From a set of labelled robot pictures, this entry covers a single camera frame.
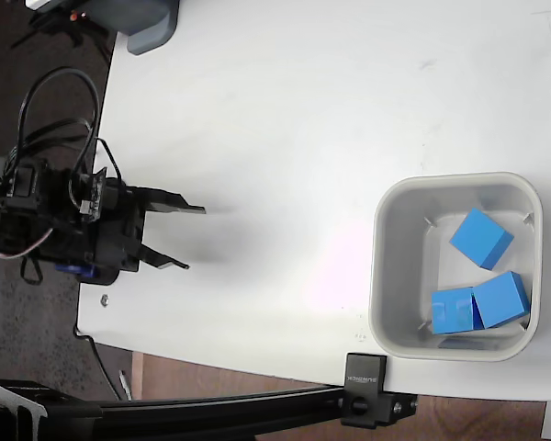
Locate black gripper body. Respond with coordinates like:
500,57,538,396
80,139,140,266
90,178,147,272

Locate matte blue cube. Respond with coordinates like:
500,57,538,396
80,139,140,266
448,207,515,271
471,270,533,330

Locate black six-joint robot arm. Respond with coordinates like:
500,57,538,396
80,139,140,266
0,146,106,279

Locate black robot base blue clamps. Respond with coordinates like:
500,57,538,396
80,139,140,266
54,263,122,285

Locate white plastic bin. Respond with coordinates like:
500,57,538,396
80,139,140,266
368,172,544,363

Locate glossy blue cube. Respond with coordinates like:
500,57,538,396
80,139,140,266
430,287,486,335

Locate black device with red light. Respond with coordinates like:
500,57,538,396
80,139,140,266
11,6,116,50

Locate black table clamp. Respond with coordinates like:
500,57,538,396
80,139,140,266
340,352,418,429

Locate black camera circuit board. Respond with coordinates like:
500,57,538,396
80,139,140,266
78,167,109,224

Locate thin black floor cable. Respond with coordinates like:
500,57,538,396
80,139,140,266
75,333,121,401

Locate black aluminium rail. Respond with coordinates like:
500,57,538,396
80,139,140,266
91,384,348,441

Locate black looped cable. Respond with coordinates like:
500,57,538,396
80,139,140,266
17,66,101,172

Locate black metal bracket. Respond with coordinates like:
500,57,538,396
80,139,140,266
0,377,103,441

